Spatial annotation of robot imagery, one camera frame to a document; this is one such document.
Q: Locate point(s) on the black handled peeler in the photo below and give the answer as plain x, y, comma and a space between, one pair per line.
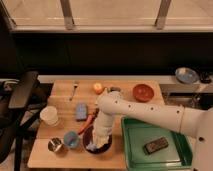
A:
112, 89

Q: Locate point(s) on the green plastic tray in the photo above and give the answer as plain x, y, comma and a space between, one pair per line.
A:
176, 156

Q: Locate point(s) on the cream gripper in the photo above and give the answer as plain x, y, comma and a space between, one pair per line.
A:
99, 141

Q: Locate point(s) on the small blue cup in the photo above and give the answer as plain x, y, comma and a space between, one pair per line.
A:
71, 139

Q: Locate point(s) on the blue sponge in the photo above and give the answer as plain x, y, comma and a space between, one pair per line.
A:
81, 112

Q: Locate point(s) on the dark brown sponge block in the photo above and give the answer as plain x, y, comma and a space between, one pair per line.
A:
155, 145

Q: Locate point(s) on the dark object on counter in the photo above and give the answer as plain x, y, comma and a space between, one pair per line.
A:
205, 78

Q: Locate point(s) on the small metal cup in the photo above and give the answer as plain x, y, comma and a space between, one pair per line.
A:
55, 145

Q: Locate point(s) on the silver fork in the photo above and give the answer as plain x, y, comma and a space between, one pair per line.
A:
75, 86

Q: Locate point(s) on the purple bowl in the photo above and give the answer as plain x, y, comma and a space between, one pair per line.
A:
88, 137

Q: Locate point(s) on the white plastic cup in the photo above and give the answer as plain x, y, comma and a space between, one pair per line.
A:
49, 115

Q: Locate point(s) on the red bowl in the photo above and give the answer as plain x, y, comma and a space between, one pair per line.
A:
143, 93

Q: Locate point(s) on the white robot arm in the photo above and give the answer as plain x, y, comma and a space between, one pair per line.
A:
188, 121

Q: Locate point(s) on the orange fruit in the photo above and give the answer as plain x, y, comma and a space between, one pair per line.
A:
98, 88

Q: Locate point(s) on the window frame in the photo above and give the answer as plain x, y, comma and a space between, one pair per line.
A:
108, 16

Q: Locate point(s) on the blue grey plate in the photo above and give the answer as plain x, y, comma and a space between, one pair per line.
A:
186, 75

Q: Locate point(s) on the light blue towel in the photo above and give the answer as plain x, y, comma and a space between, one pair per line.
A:
91, 147

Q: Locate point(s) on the black office chair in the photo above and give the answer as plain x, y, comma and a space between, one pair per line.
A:
19, 109

